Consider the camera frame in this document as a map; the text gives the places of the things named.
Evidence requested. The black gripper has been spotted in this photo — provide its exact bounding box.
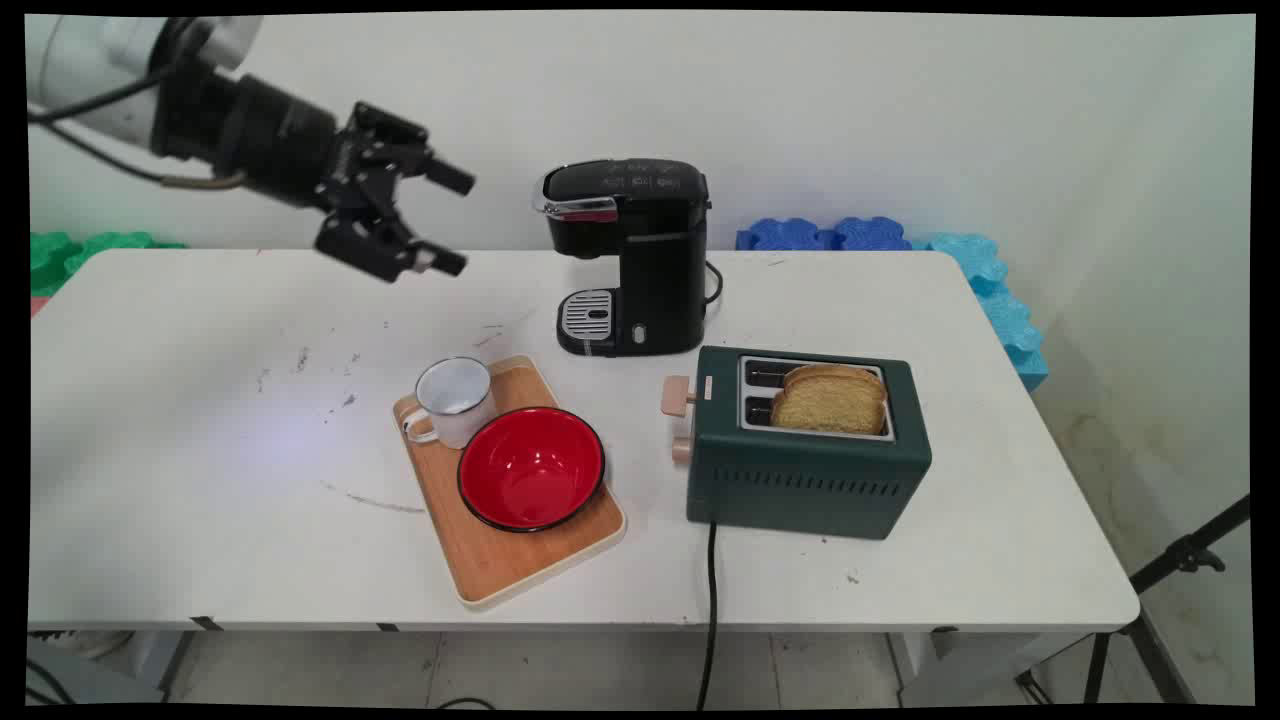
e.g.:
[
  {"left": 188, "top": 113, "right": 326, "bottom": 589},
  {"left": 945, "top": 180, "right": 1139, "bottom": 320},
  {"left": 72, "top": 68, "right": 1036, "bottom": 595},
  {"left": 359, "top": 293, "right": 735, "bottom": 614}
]
[{"left": 153, "top": 55, "right": 477, "bottom": 285}]

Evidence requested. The white enamel mug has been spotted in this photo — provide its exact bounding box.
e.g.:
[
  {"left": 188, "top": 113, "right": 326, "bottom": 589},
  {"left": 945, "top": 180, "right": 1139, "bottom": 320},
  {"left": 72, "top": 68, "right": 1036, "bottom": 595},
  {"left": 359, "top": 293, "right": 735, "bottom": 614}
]
[{"left": 401, "top": 356, "right": 498, "bottom": 451}]

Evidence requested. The black coffee machine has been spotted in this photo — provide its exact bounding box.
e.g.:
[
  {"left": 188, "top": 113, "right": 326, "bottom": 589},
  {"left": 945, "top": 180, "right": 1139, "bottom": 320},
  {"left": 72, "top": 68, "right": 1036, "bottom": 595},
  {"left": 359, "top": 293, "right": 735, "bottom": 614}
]
[{"left": 532, "top": 157, "right": 713, "bottom": 359}]

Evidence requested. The red bowl black rim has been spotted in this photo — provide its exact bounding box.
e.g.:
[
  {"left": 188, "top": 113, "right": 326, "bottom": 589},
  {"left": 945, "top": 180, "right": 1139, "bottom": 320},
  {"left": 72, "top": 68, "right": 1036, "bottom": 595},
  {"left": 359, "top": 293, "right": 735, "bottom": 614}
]
[{"left": 456, "top": 405, "right": 608, "bottom": 535}]

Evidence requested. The wooden serving tray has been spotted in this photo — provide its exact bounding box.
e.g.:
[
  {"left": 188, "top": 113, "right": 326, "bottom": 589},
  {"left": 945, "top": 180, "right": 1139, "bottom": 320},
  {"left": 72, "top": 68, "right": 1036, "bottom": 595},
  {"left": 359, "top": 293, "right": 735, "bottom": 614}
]
[{"left": 391, "top": 354, "right": 629, "bottom": 612}]

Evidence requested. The blue foam mat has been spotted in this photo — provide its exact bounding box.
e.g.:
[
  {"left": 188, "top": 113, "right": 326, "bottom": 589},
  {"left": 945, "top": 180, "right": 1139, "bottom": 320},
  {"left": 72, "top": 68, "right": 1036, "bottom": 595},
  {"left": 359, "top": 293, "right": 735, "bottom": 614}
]
[
  {"left": 736, "top": 217, "right": 839, "bottom": 252},
  {"left": 834, "top": 216, "right": 914, "bottom": 252}
]

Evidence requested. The toast bread slice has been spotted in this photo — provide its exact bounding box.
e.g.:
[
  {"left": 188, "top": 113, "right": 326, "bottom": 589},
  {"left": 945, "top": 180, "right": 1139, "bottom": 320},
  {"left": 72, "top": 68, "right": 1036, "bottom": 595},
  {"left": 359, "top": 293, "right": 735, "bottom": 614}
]
[
  {"left": 783, "top": 363, "right": 889, "bottom": 402},
  {"left": 769, "top": 377, "right": 889, "bottom": 437}
]

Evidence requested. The dark green toaster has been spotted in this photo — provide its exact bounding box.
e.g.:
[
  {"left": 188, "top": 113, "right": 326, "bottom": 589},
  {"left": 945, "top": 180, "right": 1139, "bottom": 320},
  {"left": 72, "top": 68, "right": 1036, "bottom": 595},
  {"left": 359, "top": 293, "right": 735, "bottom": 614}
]
[{"left": 686, "top": 346, "right": 934, "bottom": 542}]

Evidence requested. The white table leg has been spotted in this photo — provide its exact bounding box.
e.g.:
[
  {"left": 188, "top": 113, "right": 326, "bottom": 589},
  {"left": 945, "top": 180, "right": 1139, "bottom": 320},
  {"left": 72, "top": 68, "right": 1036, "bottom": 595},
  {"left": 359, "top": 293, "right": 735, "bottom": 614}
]
[{"left": 120, "top": 630, "right": 198, "bottom": 703}]

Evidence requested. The cyan foam mat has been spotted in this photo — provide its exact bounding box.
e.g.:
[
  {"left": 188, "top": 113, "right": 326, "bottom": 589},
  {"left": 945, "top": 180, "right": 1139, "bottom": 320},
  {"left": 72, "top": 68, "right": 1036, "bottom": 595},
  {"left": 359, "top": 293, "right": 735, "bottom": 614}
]
[
  {"left": 975, "top": 284, "right": 1050, "bottom": 392},
  {"left": 912, "top": 232, "right": 1009, "bottom": 297}
]

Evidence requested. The black tripod stand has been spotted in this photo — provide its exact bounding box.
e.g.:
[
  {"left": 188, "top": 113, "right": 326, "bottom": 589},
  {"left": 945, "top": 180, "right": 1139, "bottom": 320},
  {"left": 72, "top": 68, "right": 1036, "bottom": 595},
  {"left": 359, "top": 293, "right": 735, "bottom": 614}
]
[{"left": 1015, "top": 494, "right": 1252, "bottom": 707}]

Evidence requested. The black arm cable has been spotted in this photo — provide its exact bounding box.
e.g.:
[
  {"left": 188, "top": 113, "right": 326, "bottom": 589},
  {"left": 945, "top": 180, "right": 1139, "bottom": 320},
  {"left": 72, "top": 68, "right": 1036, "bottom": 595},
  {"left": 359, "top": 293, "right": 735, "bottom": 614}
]
[
  {"left": 60, "top": 122, "right": 248, "bottom": 191},
  {"left": 28, "top": 70, "right": 166, "bottom": 126}
]

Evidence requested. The black toaster power cable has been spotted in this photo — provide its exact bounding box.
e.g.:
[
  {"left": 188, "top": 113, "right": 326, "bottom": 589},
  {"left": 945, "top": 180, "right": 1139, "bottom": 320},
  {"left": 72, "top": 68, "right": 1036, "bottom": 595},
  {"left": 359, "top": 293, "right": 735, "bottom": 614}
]
[{"left": 696, "top": 520, "right": 720, "bottom": 710}]

